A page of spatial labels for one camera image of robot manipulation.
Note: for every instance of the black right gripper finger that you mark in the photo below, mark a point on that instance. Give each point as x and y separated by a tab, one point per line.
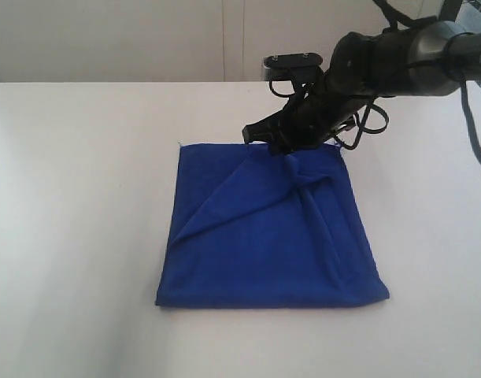
275	149
266	130

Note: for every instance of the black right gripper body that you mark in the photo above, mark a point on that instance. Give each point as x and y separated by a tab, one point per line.
308	120

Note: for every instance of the blue towel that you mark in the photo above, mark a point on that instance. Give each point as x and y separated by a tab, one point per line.
251	230

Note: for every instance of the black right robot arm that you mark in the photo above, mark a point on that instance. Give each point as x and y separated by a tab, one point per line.
430	61

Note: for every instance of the black window frame post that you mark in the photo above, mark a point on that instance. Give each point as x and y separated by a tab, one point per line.
450	10

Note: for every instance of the beige wall panel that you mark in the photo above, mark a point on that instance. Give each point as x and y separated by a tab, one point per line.
104	41

